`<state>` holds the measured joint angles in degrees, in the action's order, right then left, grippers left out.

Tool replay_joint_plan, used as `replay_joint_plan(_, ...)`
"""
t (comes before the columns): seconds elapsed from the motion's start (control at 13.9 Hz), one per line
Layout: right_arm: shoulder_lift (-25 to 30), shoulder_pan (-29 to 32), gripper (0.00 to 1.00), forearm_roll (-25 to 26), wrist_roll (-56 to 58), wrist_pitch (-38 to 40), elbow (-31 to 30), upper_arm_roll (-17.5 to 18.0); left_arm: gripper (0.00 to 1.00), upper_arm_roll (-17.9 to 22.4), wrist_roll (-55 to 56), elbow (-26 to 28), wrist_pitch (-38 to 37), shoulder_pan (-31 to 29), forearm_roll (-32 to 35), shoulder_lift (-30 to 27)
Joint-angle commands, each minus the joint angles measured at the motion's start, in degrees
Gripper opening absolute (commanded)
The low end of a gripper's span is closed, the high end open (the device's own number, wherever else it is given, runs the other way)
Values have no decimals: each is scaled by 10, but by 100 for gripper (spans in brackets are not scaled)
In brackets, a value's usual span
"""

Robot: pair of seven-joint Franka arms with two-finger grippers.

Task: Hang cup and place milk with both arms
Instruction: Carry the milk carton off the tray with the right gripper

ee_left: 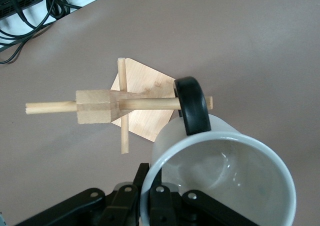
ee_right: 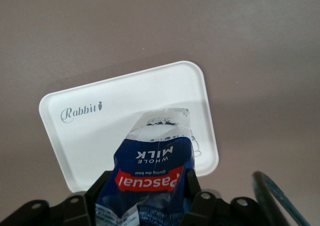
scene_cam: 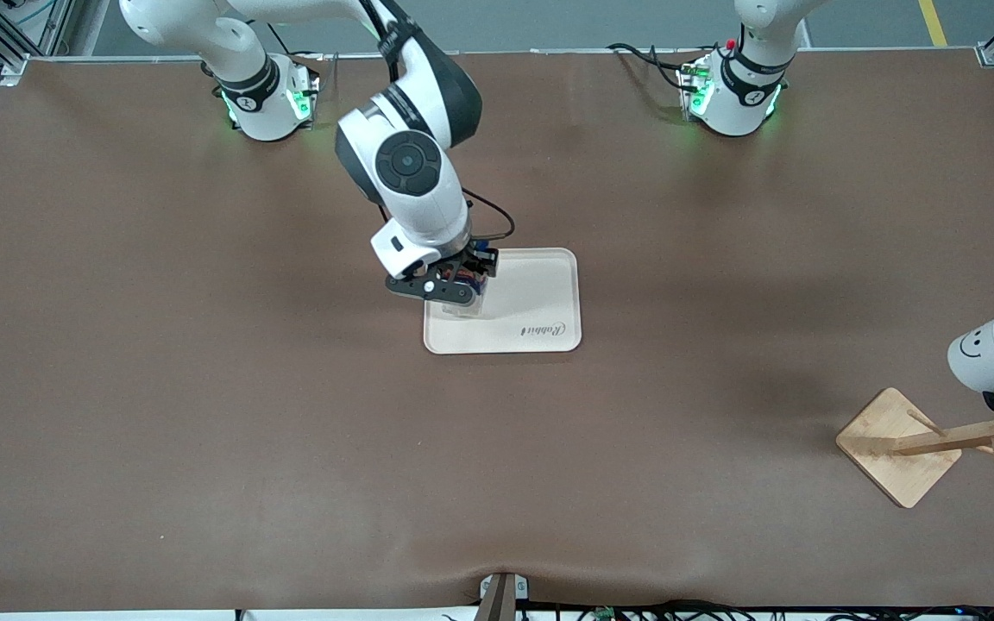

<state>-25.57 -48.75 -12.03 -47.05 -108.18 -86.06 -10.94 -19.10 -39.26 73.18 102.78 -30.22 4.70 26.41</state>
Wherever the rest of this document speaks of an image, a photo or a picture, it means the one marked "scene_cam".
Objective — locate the wooden cup rack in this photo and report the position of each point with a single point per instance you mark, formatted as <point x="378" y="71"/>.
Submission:
<point x="894" y="457"/>

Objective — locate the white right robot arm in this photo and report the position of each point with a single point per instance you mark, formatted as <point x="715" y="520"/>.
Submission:
<point x="411" y="164"/>

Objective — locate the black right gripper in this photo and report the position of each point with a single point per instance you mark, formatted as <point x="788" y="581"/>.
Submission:
<point x="468" y="262"/>

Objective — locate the small green circuit board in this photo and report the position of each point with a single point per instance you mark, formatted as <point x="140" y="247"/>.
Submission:
<point x="605" y="613"/>

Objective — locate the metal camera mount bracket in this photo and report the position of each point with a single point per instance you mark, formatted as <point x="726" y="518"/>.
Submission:
<point x="501" y="599"/>

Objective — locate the brown table cover sheet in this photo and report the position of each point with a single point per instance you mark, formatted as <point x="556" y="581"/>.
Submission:
<point x="204" y="431"/>

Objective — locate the blue milk carton green cap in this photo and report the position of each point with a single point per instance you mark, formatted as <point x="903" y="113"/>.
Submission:
<point x="473" y="302"/>

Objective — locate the beige plastic tray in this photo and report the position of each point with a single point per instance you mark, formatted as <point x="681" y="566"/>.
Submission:
<point x="523" y="319"/>

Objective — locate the aluminium frame with diagonal brace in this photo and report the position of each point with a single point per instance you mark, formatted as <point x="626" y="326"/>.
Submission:
<point x="55" y="26"/>

